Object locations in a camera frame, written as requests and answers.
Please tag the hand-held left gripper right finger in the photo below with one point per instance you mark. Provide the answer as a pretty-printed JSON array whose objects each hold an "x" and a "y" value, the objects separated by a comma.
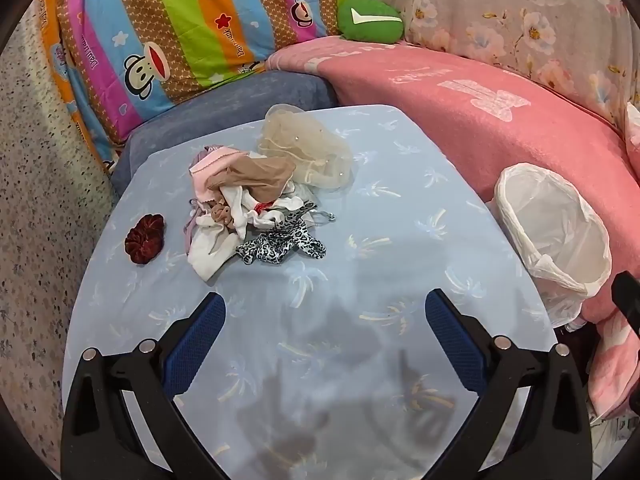
[{"x": 450, "y": 340}]

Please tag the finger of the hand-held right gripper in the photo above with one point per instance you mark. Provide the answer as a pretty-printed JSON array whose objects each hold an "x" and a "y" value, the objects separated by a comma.
[{"x": 627, "y": 297}]

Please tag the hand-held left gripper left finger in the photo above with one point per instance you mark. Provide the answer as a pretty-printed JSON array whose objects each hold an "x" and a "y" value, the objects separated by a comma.
[{"x": 200, "y": 340}]

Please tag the lavender cloth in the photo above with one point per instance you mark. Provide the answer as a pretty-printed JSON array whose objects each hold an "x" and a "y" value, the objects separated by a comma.
[{"x": 189, "y": 232}]

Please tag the white lined trash bin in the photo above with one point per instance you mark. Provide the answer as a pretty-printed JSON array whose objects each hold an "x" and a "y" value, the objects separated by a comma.
[{"x": 550, "y": 220}]

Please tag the pink cloth with white trim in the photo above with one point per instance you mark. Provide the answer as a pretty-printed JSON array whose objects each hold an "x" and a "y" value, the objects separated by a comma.
[{"x": 210, "y": 170}]

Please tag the pink white printed cloth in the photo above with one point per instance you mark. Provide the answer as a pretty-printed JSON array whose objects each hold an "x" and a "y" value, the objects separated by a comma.
[{"x": 615, "y": 360}]

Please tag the dark red scrunchie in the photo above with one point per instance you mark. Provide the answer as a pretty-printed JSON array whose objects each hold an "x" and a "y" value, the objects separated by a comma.
[{"x": 145, "y": 240}]

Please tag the leopard print cloth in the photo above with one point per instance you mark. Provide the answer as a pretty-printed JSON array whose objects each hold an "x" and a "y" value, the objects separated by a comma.
[{"x": 285, "y": 245}]

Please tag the beige hair bow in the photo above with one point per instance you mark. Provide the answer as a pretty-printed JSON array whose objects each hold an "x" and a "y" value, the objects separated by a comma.
[{"x": 222, "y": 212}]

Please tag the pink white pillow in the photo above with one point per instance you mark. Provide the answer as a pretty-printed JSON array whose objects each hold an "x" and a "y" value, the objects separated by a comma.
[{"x": 634, "y": 122}]

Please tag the tan stocking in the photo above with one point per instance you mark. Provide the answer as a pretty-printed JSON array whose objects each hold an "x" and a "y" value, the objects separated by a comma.
[{"x": 255, "y": 172}]

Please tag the beige tulle cloth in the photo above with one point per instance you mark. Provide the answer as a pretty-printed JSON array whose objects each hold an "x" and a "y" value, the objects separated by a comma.
[{"x": 310, "y": 150}]

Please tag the pink blanket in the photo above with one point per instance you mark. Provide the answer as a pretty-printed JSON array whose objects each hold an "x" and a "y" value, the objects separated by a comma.
[{"x": 450, "y": 110}]

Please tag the blue grey cushion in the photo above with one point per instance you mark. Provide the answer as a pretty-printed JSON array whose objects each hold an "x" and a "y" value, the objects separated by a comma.
[{"x": 210, "y": 105}]

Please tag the grey floral bed sheet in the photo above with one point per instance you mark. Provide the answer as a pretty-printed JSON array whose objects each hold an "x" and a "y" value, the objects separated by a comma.
[{"x": 500, "y": 10}]

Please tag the colourful monkey print sheet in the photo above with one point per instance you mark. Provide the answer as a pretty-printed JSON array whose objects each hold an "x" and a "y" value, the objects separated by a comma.
[{"x": 175, "y": 25}]

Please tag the green check mark cushion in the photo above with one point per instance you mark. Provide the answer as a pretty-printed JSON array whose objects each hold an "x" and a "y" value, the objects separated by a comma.
[{"x": 370, "y": 20}]

